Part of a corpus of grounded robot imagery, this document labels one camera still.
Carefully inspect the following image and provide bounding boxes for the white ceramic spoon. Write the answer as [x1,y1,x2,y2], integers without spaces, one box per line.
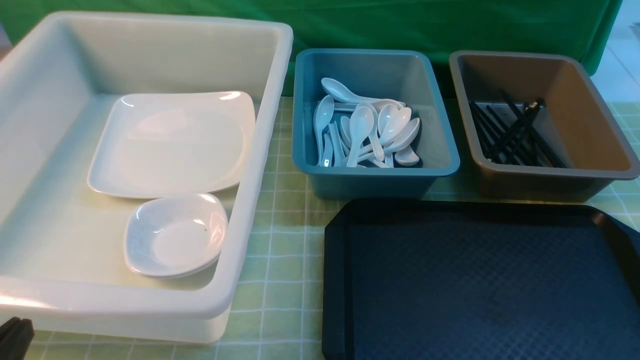
[378,104,399,168]

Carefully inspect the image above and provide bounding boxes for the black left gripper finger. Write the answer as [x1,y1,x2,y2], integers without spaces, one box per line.
[0,316,35,360]

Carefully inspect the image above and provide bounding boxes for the white spoon of pile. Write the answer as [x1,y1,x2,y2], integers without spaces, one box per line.
[312,95,335,166]
[346,106,374,167]
[320,77,407,109]
[358,117,421,162]

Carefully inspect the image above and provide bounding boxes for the green checkered table mat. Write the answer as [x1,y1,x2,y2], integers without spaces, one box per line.
[25,96,639,360]

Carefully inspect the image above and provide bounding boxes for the small white dish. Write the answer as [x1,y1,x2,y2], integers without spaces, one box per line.
[123,193,229,280]
[126,255,220,280]

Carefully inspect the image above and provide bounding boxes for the white spoon centre of pile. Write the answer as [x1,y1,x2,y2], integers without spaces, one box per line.
[346,106,374,167]

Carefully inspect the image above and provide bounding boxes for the large white square plate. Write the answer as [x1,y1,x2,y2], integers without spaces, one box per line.
[87,91,257,199]

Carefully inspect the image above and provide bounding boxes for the white spoon left of pile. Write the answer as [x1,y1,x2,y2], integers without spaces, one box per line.
[312,95,335,166]

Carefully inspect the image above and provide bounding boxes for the black chopsticks in bin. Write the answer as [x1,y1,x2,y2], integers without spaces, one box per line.
[468,89,568,169]

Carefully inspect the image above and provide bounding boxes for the large white plastic bin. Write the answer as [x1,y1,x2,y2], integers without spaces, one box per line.
[1,11,294,344]

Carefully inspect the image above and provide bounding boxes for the white spoon right of pile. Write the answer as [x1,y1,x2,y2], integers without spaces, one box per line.
[358,117,421,162]

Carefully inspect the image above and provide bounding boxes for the black serving tray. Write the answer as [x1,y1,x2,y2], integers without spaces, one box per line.
[321,198,640,360]

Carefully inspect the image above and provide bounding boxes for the grey plastic chopstick bin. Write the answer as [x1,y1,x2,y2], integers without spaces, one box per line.
[449,50,639,203]

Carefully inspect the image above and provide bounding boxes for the white spoon top of pile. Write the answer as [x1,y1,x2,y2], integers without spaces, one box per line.
[320,77,407,109]

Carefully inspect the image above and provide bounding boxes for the blue plastic spoon bin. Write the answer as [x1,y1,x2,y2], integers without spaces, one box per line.
[291,48,460,200]

